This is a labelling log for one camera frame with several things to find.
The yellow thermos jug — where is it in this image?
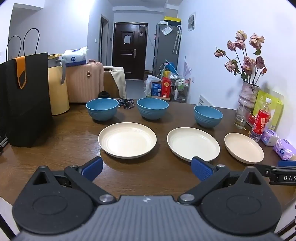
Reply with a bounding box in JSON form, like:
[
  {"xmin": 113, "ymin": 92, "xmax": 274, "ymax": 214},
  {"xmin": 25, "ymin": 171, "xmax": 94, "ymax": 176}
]
[{"xmin": 47, "ymin": 54, "xmax": 70, "ymax": 116}]

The green snack box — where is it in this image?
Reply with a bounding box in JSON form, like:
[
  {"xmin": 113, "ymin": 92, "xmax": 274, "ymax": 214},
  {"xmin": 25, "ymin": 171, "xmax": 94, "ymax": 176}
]
[{"xmin": 253, "ymin": 90, "xmax": 284, "ymax": 131}]

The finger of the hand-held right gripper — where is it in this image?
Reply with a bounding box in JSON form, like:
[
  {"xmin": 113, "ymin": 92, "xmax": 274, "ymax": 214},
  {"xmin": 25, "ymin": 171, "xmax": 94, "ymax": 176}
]
[{"xmin": 254, "ymin": 160, "xmax": 296, "ymax": 178}]

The cream plate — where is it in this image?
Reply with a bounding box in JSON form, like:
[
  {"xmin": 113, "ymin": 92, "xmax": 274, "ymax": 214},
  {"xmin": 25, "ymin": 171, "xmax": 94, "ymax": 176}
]
[
  {"xmin": 167, "ymin": 127, "xmax": 221, "ymax": 162},
  {"xmin": 224, "ymin": 133, "xmax": 265, "ymax": 164},
  {"xmin": 98, "ymin": 122, "xmax": 157, "ymax": 159}
]

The wall picture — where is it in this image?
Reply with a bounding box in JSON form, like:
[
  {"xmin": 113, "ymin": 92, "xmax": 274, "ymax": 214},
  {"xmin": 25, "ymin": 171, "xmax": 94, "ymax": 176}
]
[{"xmin": 188, "ymin": 12, "xmax": 196, "ymax": 32}]

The wooden chair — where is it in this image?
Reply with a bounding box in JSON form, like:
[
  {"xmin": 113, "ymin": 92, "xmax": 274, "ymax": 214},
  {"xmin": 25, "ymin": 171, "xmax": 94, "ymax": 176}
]
[{"xmin": 103, "ymin": 68, "xmax": 121, "ymax": 99}]

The red label water bottle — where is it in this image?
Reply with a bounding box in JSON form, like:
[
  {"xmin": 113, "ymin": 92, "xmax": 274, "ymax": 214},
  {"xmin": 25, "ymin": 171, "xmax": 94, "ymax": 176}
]
[{"xmin": 249, "ymin": 98, "xmax": 272, "ymax": 142}]

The blue white bag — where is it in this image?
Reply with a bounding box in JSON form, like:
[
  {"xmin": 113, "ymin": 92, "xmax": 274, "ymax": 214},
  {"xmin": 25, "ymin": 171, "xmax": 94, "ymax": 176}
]
[{"xmin": 162, "ymin": 60, "xmax": 178, "ymax": 77}]

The yellow black box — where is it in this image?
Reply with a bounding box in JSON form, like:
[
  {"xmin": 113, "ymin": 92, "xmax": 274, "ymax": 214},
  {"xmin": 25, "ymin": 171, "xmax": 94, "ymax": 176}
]
[{"xmin": 164, "ymin": 16, "xmax": 182, "ymax": 24}]

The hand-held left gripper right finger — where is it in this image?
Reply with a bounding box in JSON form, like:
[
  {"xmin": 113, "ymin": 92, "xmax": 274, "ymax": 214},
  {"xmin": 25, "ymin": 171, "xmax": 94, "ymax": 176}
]
[{"xmin": 178, "ymin": 156, "xmax": 269, "ymax": 205}]

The blue carton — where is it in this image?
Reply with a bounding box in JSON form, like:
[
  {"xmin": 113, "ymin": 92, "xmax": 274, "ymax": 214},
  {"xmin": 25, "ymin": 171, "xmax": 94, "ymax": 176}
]
[{"xmin": 151, "ymin": 82, "xmax": 162, "ymax": 96}]

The storage cart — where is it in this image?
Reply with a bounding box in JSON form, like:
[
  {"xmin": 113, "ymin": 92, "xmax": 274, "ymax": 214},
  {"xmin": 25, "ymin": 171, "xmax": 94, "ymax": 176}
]
[{"xmin": 171, "ymin": 75, "xmax": 191, "ymax": 103}]

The purple tissue pack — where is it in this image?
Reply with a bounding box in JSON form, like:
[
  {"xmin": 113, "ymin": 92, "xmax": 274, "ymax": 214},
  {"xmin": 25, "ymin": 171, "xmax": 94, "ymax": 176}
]
[
  {"xmin": 273, "ymin": 138, "xmax": 296, "ymax": 161},
  {"xmin": 261, "ymin": 126, "xmax": 280, "ymax": 146}
]

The pink mottled vase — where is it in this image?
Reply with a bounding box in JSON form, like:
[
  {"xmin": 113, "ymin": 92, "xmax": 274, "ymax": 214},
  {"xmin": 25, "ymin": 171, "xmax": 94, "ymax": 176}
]
[{"xmin": 238, "ymin": 81, "xmax": 260, "ymax": 109}]

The grey interior door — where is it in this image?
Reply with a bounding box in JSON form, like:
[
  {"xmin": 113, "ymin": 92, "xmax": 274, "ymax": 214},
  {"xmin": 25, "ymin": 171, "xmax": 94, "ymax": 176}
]
[{"xmin": 99, "ymin": 14, "xmax": 109, "ymax": 66}]

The white plastic bag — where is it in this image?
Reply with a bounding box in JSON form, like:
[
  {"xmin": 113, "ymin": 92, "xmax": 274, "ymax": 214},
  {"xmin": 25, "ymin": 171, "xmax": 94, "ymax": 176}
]
[{"xmin": 144, "ymin": 75, "xmax": 162, "ymax": 98}]

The beige cloth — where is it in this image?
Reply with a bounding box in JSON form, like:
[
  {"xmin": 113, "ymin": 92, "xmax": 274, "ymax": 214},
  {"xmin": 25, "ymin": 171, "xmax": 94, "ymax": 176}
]
[{"xmin": 103, "ymin": 66, "xmax": 127, "ymax": 99}]

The red carton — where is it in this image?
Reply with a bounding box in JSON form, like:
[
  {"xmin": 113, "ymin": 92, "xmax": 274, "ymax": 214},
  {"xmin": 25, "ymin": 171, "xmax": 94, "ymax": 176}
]
[{"xmin": 161, "ymin": 77, "xmax": 171, "ymax": 98}]

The grey refrigerator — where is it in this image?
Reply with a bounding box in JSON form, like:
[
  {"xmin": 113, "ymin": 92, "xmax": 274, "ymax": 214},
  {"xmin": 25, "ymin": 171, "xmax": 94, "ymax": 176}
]
[{"xmin": 153, "ymin": 22, "xmax": 181, "ymax": 72}]

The folded umbrella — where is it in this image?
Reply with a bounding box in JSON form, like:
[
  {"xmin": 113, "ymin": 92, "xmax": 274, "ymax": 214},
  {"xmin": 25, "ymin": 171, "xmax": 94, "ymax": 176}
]
[{"xmin": 172, "ymin": 25, "xmax": 182, "ymax": 55}]

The purple flower wall sticker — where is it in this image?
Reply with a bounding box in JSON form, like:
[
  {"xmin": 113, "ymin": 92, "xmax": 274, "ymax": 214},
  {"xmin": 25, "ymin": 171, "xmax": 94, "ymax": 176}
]
[{"xmin": 183, "ymin": 56, "xmax": 192, "ymax": 78}]

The clear drinking glass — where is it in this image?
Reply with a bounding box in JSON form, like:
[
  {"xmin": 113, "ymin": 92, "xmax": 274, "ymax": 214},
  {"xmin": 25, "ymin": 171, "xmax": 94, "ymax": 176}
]
[{"xmin": 234, "ymin": 106, "xmax": 251, "ymax": 129}]

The pink suitcase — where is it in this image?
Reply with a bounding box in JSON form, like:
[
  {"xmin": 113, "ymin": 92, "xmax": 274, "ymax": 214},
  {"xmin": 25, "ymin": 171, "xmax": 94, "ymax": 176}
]
[{"xmin": 65, "ymin": 61, "xmax": 104, "ymax": 103}]

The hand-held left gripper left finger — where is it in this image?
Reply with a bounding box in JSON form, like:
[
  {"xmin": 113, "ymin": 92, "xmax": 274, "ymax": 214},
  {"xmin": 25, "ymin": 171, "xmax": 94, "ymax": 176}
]
[{"xmin": 29, "ymin": 156, "xmax": 117, "ymax": 205}]

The dark brown door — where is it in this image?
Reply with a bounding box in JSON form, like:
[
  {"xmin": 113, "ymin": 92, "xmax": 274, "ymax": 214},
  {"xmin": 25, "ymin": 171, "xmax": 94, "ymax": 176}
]
[{"xmin": 112, "ymin": 22, "xmax": 148, "ymax": 80}]

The white tissue pack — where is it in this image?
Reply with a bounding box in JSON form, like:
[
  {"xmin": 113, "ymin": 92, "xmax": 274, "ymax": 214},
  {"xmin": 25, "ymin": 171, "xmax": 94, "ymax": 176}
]
[{"xmin": 62, "ymin": 46, "xmax": 89, "ymax": 67}]

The black paper bag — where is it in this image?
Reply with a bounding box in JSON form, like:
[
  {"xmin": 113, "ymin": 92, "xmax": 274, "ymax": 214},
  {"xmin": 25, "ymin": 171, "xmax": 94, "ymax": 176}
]
[{"xmin": 0, "ymin": 28, "xmax": 53, "ymax": 147}]

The blue bowl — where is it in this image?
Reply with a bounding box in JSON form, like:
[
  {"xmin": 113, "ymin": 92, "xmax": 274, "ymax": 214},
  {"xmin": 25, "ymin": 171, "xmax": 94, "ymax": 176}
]
[
  {"xmin": 86, "ymin": 98, "xmax": 119, "ymax": 121},
  {"xmin": 194, "ymin": 105, "xmax": 224, "ymax": 128},
  {"xmin": 136, "ymin": 98, "xmax": 170, "ymax": 120}
]

